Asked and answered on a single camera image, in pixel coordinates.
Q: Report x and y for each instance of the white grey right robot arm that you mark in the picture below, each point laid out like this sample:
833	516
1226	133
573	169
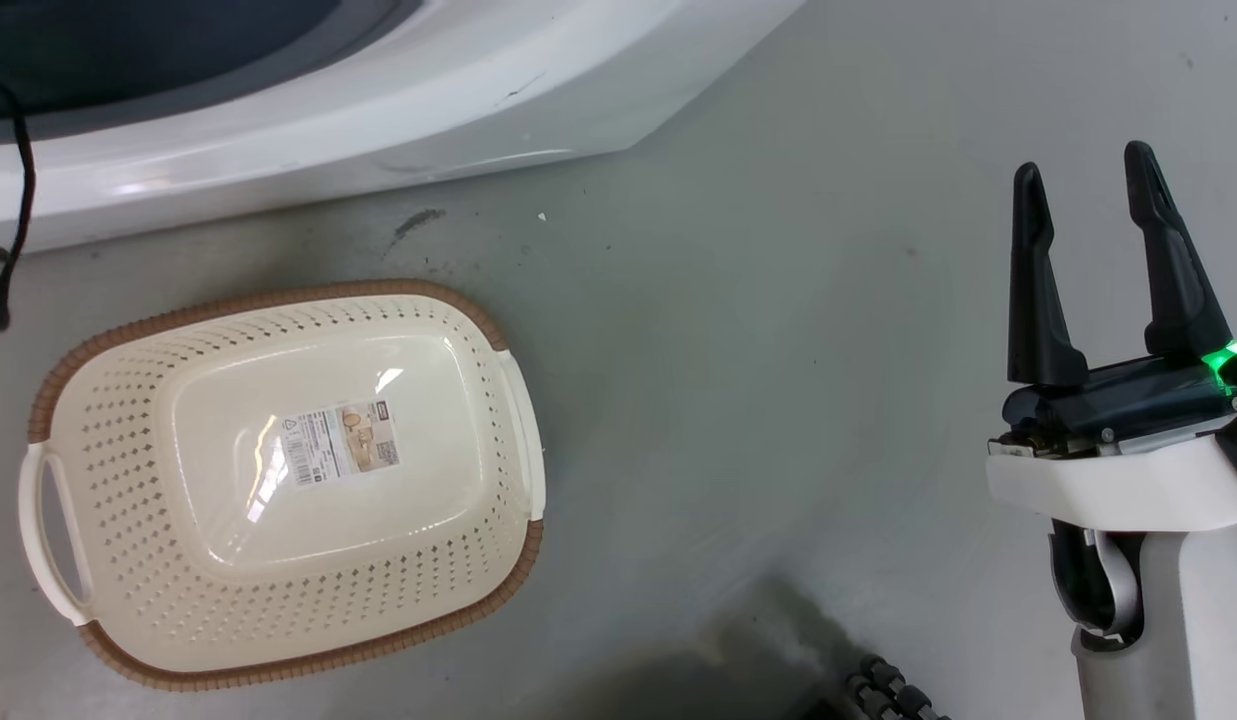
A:
1178	620

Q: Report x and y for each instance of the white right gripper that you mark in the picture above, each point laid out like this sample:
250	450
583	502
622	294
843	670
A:
1128	470

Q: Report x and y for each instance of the cream plastic laundry basket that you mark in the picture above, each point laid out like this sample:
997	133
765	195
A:
178	600

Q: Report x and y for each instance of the paper label sticker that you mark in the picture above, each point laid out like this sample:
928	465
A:
340	442

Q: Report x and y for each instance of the white washing machine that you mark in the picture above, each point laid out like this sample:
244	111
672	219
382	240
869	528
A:
398	90

